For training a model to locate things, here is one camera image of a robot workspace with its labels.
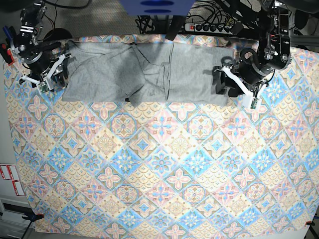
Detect black orange clamp top left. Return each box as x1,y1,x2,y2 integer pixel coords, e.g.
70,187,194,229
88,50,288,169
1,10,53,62
0,43,14,66

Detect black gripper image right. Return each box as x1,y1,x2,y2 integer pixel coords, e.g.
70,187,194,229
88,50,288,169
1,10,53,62
212,48,272,98

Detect patterned tablecloth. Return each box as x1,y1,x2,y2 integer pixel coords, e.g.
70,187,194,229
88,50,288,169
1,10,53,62
1,48,319,239

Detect blue clamp bottom left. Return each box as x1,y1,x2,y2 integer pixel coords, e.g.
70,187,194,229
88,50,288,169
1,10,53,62
22,213,44,223

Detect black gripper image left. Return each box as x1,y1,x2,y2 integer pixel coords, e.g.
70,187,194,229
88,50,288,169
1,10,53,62
26,53,68,87

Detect blue clamp handle top left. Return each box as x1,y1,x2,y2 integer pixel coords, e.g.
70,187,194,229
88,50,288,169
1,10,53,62
2,26,17,45

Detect black power strip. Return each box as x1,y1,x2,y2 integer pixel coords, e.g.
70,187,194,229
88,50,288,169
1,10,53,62
184,23,232,34

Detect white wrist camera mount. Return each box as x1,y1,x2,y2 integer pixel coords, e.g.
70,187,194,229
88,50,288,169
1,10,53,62
221,65,268,110
19,53,72,94

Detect white red label stickers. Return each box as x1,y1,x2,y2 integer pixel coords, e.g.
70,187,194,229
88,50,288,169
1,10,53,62
0,164,25,196

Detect black round base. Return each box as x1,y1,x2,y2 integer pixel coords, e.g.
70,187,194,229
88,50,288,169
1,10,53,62
43,28,73,41

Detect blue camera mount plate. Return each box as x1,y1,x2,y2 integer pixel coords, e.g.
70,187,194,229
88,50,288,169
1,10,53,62
120,0,195,16

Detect black cable bundle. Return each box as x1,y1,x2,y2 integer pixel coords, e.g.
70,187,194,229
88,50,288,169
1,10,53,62
135,15,160,35

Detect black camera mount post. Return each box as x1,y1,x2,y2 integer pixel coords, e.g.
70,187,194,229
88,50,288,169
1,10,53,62
165,15,185,41

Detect grey T-shirt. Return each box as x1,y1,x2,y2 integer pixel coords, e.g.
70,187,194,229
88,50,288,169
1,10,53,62
62,41,234,107

